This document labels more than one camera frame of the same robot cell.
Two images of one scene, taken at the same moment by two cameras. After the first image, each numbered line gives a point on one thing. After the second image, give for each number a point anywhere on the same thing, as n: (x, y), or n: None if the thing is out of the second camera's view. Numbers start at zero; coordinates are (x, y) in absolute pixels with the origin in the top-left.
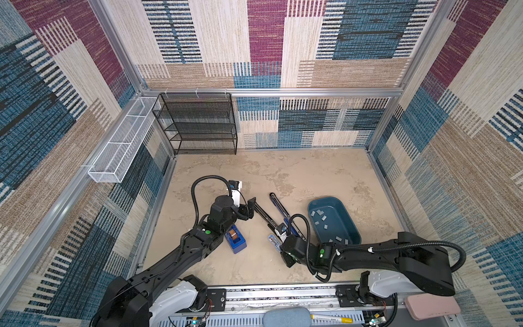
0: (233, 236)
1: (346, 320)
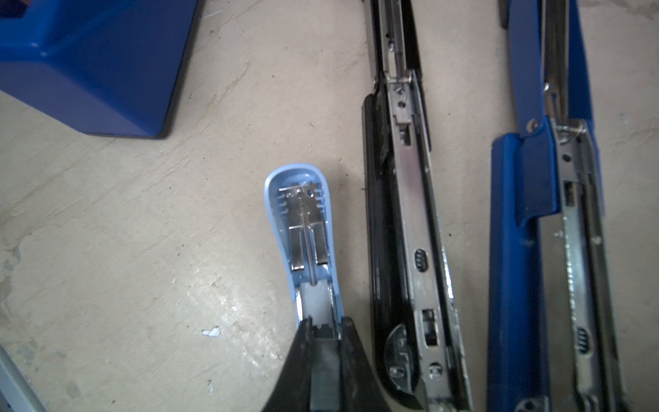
0: (115, 67)
1: None
